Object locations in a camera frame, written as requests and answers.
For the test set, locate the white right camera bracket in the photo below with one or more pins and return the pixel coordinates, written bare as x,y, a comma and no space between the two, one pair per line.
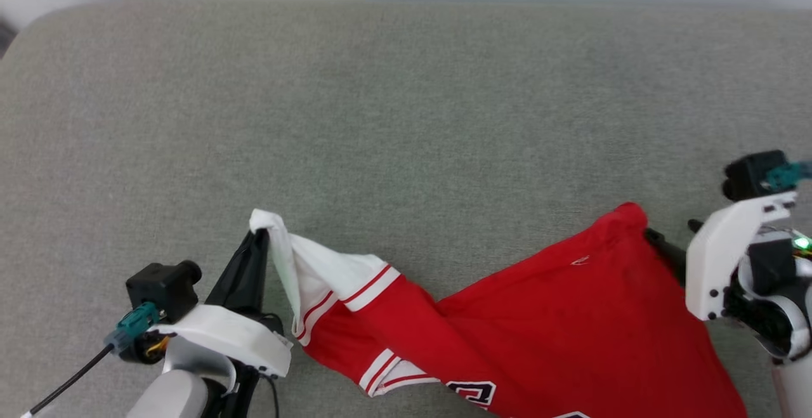
723,247

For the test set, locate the teal left camera connector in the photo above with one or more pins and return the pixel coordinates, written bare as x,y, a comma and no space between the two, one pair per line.
136,321

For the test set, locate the teal camera connector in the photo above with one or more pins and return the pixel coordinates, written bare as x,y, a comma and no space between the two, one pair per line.
136,321
783,176

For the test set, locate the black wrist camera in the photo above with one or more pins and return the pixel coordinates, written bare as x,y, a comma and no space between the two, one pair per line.
745,174
162,288

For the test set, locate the white camera bracket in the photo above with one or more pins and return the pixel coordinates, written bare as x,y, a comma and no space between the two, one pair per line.
723,247
222,335

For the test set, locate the teal right camera connector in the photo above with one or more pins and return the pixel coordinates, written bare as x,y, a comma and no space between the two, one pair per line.
783,176

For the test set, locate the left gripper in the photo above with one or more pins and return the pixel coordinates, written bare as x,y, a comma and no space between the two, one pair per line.
231,392

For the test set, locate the white left camera bracket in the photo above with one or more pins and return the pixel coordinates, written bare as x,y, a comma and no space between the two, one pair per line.
222,335

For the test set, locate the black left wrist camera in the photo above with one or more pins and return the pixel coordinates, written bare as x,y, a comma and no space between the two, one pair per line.
162,288

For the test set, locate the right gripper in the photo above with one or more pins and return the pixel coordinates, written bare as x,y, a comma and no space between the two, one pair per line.
774,291

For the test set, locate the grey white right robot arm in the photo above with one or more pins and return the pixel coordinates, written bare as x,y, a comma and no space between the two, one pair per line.
796,392

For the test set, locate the red basketball jersey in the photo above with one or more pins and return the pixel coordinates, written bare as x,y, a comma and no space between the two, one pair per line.
571,342

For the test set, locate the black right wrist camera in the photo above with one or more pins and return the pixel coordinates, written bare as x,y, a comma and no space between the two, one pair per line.
745,174

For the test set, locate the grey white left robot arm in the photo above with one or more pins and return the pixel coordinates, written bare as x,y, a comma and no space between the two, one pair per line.
168,399

